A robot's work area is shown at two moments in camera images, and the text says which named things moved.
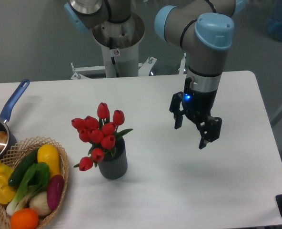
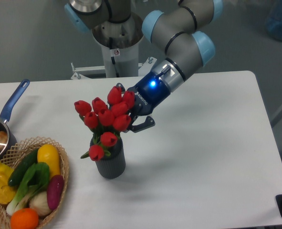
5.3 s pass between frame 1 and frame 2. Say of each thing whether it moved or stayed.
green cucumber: stayed
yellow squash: stayed
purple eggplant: stayed
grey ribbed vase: stayed
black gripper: moved
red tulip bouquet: moved
